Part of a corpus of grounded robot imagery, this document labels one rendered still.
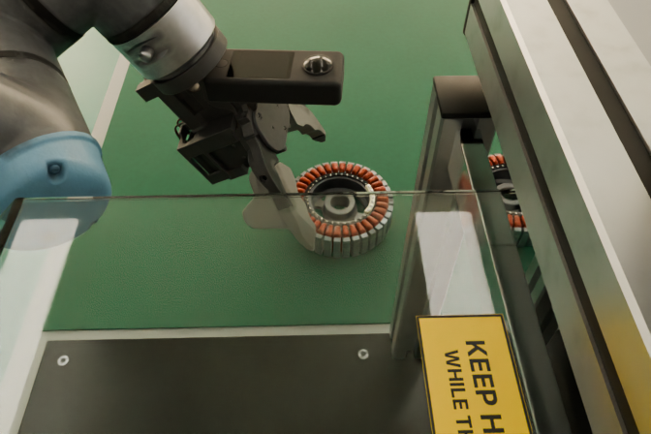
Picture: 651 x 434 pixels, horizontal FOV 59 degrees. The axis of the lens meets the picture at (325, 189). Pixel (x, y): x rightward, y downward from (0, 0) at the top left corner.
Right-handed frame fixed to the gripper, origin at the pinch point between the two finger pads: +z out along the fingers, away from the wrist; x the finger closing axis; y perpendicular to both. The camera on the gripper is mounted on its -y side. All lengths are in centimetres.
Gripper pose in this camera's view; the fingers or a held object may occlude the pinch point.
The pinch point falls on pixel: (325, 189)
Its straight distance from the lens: 58.9
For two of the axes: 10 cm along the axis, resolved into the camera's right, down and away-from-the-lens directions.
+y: -8.6, 2.8, 4.2
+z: 5.0, 6.0, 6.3
